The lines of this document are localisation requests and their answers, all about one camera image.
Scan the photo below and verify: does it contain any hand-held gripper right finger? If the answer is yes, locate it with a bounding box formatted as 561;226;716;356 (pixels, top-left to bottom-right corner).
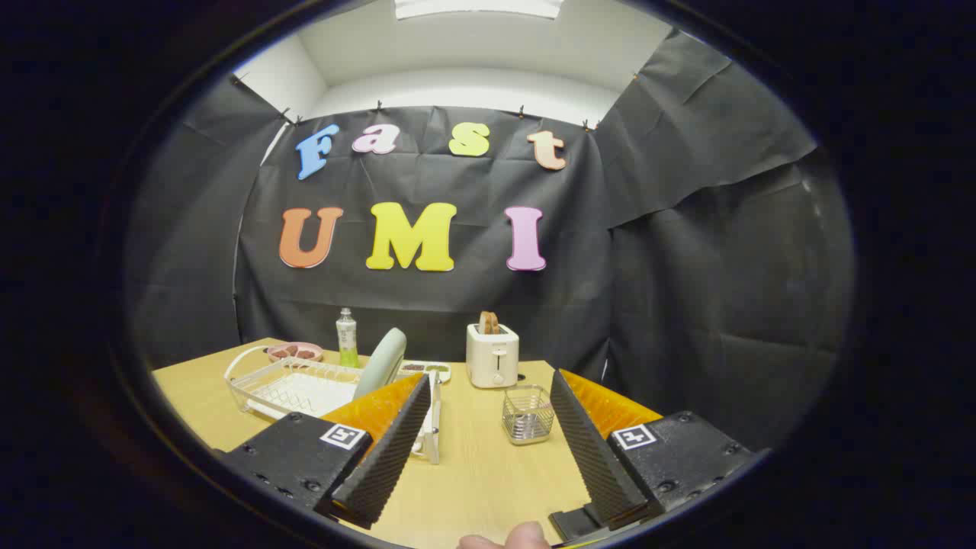
547;368;756;544

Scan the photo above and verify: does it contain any metal wire basket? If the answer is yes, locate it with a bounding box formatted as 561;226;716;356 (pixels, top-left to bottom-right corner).
502;384;555;446

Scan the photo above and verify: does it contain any white compartment snack tray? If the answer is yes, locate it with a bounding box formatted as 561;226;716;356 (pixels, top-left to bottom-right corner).
398;361;451;384

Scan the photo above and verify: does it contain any cream toaster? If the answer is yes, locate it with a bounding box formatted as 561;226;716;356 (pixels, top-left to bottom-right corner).
466;322;520;390

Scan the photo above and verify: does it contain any small pink plate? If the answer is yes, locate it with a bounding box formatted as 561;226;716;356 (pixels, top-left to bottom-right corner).
266;342;324;364

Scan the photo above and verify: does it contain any green drink bottle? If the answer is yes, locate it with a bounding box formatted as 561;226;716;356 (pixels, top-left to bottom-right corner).
336;307;360;369

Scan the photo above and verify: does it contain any white wire dish rack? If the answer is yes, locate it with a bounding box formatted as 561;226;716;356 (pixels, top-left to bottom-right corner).
224;345;443;465

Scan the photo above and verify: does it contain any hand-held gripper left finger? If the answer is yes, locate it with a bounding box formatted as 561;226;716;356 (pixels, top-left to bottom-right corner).
216;372;433;531

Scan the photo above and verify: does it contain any pale green plate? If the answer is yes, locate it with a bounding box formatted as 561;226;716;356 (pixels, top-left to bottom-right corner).
352;328;408;401

